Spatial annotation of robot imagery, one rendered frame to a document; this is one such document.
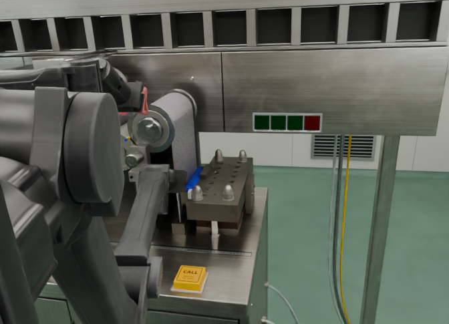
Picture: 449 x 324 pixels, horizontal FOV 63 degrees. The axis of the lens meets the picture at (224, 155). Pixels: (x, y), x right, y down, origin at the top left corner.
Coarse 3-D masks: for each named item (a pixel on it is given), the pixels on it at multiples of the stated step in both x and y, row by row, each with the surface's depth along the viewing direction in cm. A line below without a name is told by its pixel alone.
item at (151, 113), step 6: (138, 114) 108; (150, 114) 107; (156, 114) 107; (138, 120) 108; (162, 120) 107; (132, 126) 109; (162, 126) 108; (168, 132) 108; (138, 138) 110; (162, 138) 109; (150, 144) 110; (156, 144) 110; (162, 144) 110
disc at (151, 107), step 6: (150, 108) 106; (156, 108) 106; (132, 114) 108; (162, 114) 106; (132, 120) 109; (168, 120) 107; (168, 126) 107; (132, 132) 110; (162, 132) 108; (174, 132) 108; (132, 138) 111; (168, 138) 109; (168, 144) 109; (150, 150) 111; (156, 150) 111; (162, 150) 110
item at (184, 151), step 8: (192, 128) 131; (184, 136) 121; (192, 136) 131; (176, 144) 113; (184, 144) 122; (192, 144) 131; (176, 152) 114; (184, 152) 122; (192, 152) 131; (176, 160) 114; (184, 160) 122; (192, 160) 132; (176, 168) 114; (184, 168) 122; (192, 168) 132
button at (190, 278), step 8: (184, 272) 97; (192, 272) 97; (200, 272) 97; (176, 280) 94; (184, 280) 94; (192, 280) 94; (200, 280) 94; (176, 288) 94; (184, 288) 94; (192, 288) 93; (200, 288) 94
